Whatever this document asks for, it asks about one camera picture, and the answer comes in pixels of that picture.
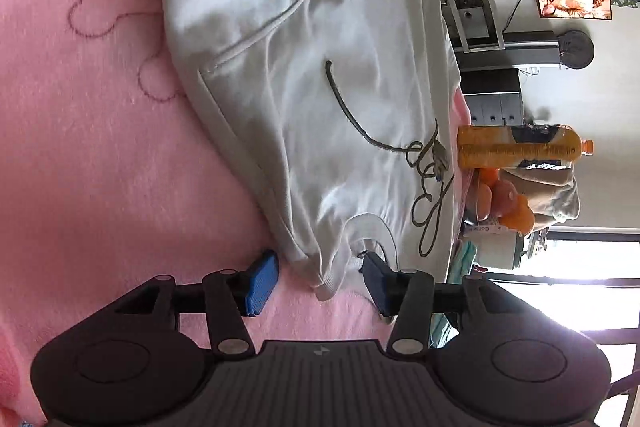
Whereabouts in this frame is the orange juice bottle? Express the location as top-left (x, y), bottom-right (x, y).
top-left (457, 123), bottom-right (596, 170)

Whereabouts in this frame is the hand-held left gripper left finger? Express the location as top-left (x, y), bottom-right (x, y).
top-left (107, 249), bottom-right (279, 358)

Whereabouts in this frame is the pink printed blanket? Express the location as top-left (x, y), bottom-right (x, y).
top-left (0, 0), bottom-right (473, 425)

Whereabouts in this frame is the beige garment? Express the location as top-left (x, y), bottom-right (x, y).
top-left (502, 162), bottom-right (582, 223)

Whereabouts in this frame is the grey speaker box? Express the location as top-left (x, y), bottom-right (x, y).
top-left (456, 6), bottom-right (490, 40)

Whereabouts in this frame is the white hoodie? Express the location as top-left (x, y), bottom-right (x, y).
top-left (149, 0), bottom-right (463, 303)

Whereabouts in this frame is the green cloth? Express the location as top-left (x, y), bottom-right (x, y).
top-left (430, 239), bottom-right (483, 343)

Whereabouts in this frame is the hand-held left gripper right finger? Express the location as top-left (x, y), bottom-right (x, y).
top-left (361, 252), bottom-right (521, 358)

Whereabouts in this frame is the white container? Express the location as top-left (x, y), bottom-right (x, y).
top-left (462, 224), bottom-right (526, 270)

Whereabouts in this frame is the dark drawer cabinet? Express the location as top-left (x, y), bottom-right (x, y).
top-left (459, 69), bottom-right (525, 128)

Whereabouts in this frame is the plastic bag of oranges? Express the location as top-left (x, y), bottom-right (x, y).
top-left (472, 167), bottom-right (537, 233)

